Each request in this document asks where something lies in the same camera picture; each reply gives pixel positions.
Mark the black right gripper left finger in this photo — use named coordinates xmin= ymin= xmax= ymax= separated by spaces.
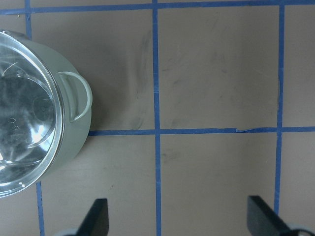
xmin=76 ymin=198 xmax=109 ymax=236

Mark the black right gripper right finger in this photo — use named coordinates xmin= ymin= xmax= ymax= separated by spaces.
xmin=247 ymin=196 xmax=291 ymax=236

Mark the glass pot lid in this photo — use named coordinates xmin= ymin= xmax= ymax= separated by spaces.
xmin=0 ymin=29 xmax=63 ymax=198

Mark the pale green cooking pot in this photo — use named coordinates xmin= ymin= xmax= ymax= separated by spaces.
xmin=11 ymin=31 xmax=93 ymax=184

